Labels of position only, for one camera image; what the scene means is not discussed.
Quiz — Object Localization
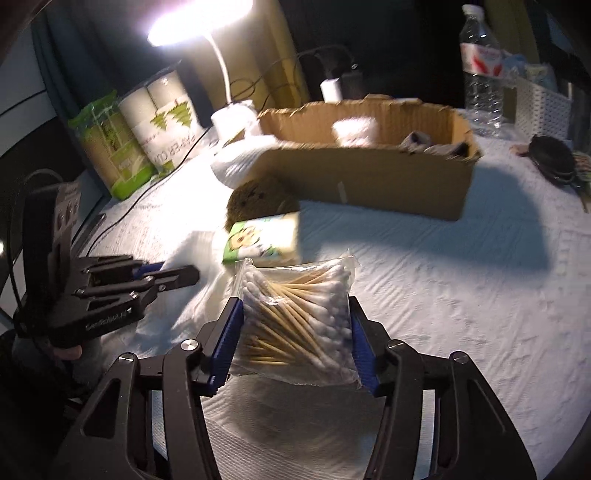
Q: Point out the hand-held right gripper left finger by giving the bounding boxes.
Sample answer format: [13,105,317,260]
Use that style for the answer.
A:
[51,298,245,480]

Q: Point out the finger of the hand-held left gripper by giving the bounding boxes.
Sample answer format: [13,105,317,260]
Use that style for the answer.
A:
[88,255,167,283]
[76,265,201,315]

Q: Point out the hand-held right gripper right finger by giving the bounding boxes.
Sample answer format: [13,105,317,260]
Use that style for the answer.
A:
[347,295,539,480]

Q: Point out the clear bag of cotton swabs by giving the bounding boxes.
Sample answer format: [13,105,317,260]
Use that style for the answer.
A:
[228,251,363,389]

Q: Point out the cardboard box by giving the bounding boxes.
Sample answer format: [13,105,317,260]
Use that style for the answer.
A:
[245,95,484,222]

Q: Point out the person's left hand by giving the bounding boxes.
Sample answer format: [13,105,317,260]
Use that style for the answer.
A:
[51,344,86,362]

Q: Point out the clear plastic wrapper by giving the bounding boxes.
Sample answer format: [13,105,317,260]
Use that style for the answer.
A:
[136,230,236,344]

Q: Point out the green tissue pack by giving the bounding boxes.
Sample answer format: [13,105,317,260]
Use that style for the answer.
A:
[222,212,304,268]

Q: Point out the white quilted table cover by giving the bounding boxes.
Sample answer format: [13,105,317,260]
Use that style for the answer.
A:
[76,99,591,480]

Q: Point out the white plastic bag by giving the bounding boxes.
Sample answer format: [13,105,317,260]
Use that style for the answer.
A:
[210,135,279,190]

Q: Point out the pack of paper cups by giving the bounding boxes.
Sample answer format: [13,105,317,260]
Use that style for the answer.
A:
[117,67,205,177]

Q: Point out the dark grey cloth items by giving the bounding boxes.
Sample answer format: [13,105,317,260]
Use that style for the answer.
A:
[399,131,472,160]

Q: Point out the white fluffy ball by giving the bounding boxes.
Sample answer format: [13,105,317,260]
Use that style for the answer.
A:
[332,116,380,148]

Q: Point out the white charger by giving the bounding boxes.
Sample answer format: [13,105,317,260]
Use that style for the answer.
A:
[320,78,343,103]

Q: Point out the white desk lamp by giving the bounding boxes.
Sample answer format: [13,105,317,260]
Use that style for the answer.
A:
[147,0,259,140]

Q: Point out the black power adapter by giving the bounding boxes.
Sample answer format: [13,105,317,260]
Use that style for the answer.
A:
[339,65,366,100]

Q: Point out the black round pouch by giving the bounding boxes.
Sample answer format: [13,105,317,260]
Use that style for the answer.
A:
[527,134,578,188]

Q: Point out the clear plastic water bottle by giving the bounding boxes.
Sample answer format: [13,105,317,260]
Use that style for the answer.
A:
[460,4,505,138]

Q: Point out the white woven basket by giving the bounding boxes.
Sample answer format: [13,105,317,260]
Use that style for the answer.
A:
[512,75,576,142]

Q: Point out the light blue packets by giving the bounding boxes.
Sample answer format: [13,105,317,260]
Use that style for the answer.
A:
[501,53,562,91]

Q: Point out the black lamp cable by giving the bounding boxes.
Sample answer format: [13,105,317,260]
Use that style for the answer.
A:
[82,131,211,243]

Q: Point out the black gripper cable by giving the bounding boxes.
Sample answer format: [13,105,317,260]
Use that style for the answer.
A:
[0,168,62,303]

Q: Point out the black adapter cable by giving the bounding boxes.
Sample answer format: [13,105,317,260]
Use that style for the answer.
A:
[228,46,357,103]

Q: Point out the colourful braided cords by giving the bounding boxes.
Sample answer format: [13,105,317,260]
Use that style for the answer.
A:
[570,151,591,209]

